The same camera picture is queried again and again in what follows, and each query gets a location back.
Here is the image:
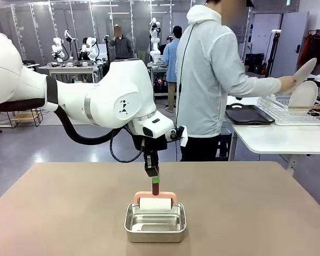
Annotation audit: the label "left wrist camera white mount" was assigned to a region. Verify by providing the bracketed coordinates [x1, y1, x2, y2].
[167, 125, 189, 148]

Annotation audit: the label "person in light blue shirt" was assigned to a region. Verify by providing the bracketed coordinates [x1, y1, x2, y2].
[161, 26, 182, 113]

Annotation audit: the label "grey door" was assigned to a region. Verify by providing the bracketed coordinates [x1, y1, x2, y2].
[271, 12, 309, 78]

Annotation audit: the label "dark blue plastic stool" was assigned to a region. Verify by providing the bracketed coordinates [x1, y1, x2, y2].
[218, 127, 233, 162]

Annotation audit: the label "white round plate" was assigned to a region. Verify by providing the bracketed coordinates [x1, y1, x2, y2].
[287, 57, 318, 93]
[288, 80, 319, 109]

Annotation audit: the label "person in dark jacket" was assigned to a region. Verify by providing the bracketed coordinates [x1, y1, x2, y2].
[109, 24, 133, 60]

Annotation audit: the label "stainless steel rectangular container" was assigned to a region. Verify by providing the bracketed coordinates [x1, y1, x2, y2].
[124, 201, 188, 243]

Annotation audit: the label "person in white jacket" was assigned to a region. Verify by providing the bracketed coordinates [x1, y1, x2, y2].
[175, 0, 282, 163]

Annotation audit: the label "metal equipment cart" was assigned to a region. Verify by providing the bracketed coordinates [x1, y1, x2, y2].
[148, 54, 177, 100]

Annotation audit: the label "white background work table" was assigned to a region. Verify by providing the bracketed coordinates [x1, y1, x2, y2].
[38, 60, 105, 83]

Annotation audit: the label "black clothes rack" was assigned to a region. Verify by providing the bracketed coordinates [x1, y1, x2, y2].
[295, 29, 320, 81]

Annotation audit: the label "brown plastic serving tray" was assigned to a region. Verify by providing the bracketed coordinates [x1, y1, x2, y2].
[225, 103, 276, 126]

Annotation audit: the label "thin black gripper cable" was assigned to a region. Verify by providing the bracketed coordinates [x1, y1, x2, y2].
[109, 127, 146, 164]

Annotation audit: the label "black tripod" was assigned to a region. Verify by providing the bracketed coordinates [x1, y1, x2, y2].
[261, 29, 282, 78]

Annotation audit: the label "person's right hand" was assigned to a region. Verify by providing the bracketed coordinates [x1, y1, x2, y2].
[278, 75, 297, 94]

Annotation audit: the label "black equipment cases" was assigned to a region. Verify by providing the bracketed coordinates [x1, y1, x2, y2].
[245, 53, 265, 75]

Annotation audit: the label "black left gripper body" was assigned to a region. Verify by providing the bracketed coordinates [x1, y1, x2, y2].
[132, 133, 168, 162]

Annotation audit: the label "wooden shelf with wire legs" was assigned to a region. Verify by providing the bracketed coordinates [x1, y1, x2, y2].
[5, 108, 44, 128]

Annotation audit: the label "white side table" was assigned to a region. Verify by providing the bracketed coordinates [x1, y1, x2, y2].
[225, 95, 320, 177]

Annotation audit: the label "white background gripper with cable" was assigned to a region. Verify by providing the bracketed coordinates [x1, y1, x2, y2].
[63, 29, 77, 61]

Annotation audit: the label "person's right forearm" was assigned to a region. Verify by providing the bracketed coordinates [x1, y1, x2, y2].
[239, 73, 282, 98]

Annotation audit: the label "thin black headset cable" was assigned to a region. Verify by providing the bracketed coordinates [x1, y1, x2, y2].
[179, 25, 194, 93]

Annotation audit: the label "red hanging garment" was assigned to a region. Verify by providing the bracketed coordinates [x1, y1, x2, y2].
[297, 34, 310, 67]

